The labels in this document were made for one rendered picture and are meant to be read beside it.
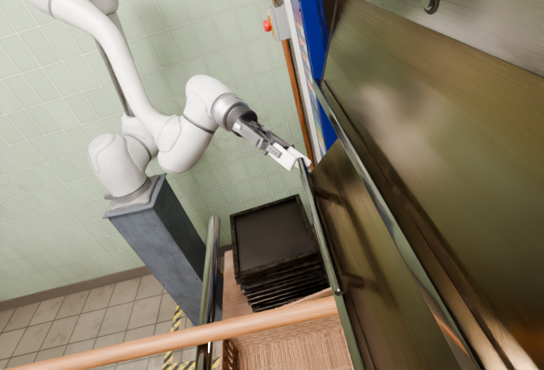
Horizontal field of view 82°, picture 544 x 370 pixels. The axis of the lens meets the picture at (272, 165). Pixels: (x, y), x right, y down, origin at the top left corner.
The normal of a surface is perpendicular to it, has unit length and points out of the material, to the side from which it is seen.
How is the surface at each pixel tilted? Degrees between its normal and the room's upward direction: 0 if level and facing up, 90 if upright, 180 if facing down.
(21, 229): 90
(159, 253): 90
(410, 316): 45
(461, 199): 70
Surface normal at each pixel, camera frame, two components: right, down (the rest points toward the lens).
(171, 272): 0.03, 0.59
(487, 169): -0.99, -0.03
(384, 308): -0.86, -0.37
